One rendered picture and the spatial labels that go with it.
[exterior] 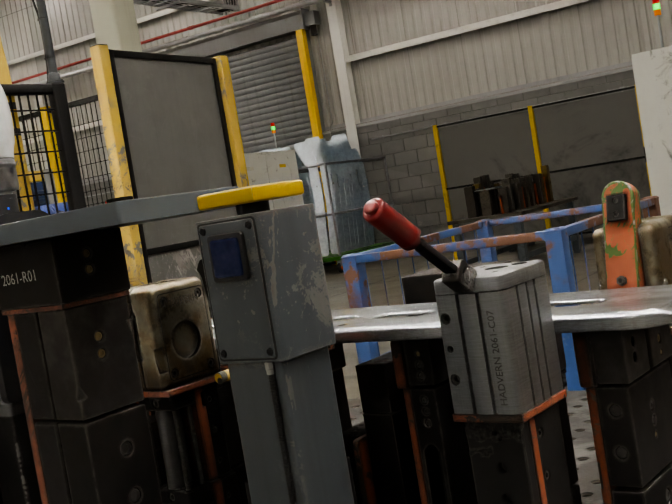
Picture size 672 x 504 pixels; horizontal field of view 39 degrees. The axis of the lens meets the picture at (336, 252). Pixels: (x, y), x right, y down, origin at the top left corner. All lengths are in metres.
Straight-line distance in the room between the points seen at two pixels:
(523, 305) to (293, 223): 0.21
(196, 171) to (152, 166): 0.32
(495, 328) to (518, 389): 0.05
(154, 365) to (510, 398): 0.43
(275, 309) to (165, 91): 4.10
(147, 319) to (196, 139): 3.85
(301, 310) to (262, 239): 0.06
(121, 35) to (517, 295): 8.53
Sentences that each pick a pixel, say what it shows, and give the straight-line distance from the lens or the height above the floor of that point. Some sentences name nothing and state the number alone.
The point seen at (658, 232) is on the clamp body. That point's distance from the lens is 1.09.
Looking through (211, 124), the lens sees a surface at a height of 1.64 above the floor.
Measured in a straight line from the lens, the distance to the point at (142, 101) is 4.63.
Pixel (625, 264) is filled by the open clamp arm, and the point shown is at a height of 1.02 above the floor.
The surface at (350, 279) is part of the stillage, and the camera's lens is 3.30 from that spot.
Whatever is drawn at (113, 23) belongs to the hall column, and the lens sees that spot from 9.24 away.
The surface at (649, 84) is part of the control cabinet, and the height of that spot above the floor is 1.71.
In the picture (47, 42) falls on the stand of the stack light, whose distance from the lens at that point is 2.57.
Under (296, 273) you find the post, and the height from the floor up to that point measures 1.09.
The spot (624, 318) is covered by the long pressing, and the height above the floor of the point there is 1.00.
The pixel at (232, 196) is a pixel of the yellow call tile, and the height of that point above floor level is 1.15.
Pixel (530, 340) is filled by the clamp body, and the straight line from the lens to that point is 0.81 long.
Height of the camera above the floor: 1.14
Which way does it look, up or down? 3 degrees down
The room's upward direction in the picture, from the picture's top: 9 degrees counter-clockwise
